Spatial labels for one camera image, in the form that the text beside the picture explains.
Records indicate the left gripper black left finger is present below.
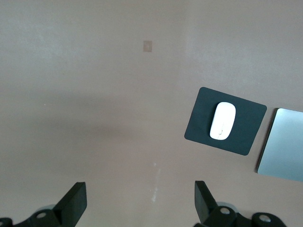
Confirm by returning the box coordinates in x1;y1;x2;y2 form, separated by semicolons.
30;181;88;227

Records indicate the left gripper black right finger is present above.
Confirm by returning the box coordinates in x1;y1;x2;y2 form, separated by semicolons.
194;180;240;227

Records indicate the white computer mouse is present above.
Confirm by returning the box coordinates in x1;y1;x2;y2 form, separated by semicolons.
209;101;237;141

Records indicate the black mouse pad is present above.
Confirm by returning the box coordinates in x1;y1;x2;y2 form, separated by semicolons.
184;86;268;157

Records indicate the silver closed laptop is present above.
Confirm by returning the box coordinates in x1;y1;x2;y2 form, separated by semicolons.
255;107;303;183

